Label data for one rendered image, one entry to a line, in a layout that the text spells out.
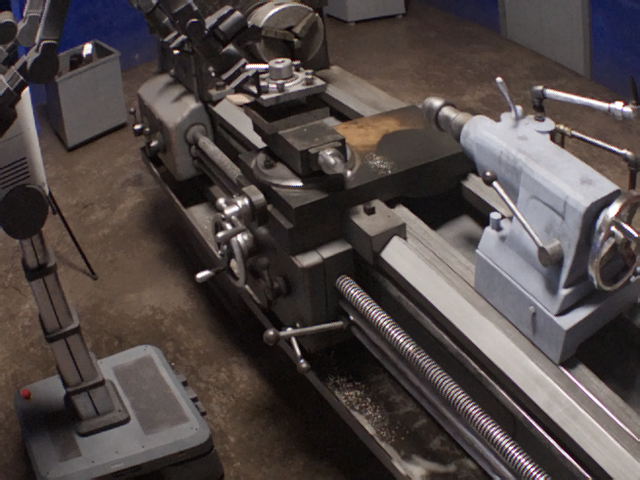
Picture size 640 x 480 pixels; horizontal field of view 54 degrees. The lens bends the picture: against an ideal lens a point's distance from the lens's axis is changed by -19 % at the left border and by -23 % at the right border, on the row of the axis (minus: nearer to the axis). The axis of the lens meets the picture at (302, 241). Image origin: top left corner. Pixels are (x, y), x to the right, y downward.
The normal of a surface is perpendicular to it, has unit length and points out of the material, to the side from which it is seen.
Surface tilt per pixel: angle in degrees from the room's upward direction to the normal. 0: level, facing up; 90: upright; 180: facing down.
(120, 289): 0
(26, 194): 90
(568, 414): 36
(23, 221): 90
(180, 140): 90
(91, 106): 90
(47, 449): 0
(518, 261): 61
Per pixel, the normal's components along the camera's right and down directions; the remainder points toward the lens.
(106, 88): 0.54, 0.43
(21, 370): -0.10, -0.82
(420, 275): -0.59, -0.48
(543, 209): -0.88, 0.11
